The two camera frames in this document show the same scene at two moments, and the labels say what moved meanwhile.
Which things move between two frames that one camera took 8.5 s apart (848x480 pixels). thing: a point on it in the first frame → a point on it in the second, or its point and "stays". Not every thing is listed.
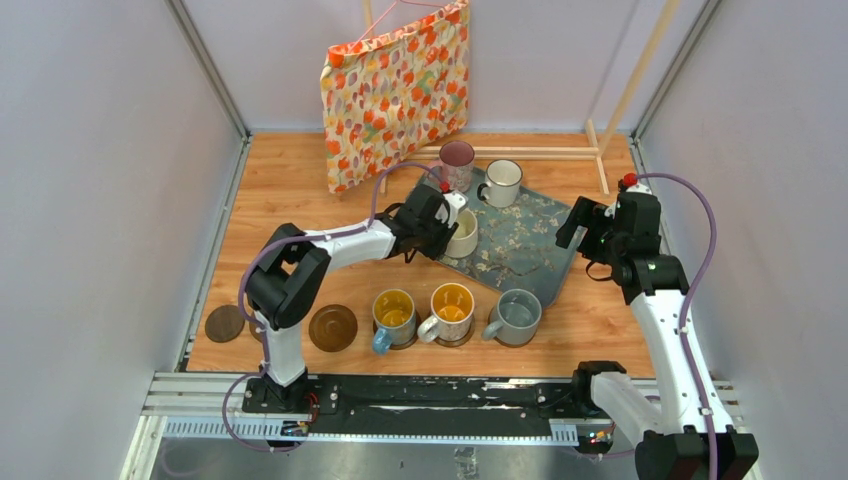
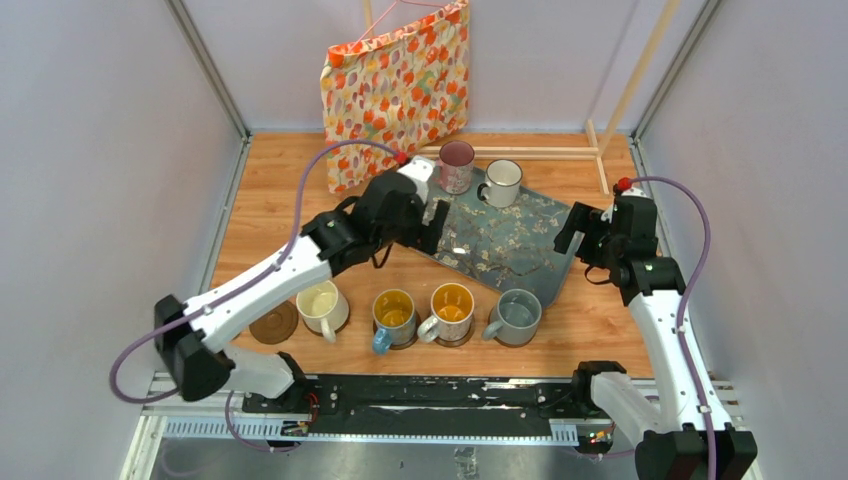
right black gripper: (591, 214) stays
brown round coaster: (459, 342) stays
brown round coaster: (398, 346) stays
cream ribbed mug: (465, 241) → (324, 309)
